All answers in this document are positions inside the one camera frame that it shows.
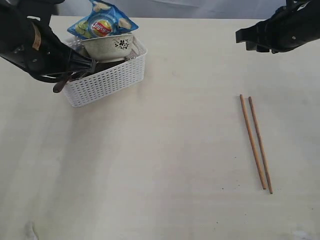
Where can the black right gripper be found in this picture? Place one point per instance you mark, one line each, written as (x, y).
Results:
(290, 27)

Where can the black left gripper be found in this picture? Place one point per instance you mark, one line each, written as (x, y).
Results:
(39, 52)

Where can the dark wooden spoon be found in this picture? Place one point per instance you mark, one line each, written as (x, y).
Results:
(58, 87)

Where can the brown wooden chopstick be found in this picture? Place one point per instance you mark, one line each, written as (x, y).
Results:
(261, 146)

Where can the light wooden chopstick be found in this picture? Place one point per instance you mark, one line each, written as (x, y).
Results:
(252, 142)

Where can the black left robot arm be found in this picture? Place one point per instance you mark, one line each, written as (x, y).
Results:
(14, 12)

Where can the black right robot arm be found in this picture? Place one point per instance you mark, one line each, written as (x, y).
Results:
(291, 26)

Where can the speckled ceramic floral bowl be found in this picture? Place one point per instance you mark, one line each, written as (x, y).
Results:
(109, 48)

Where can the blue Lays chip bag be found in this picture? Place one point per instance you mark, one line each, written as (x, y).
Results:
(104, 20)

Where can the white plastic woven basket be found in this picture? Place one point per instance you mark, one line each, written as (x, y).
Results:
(109, 81)

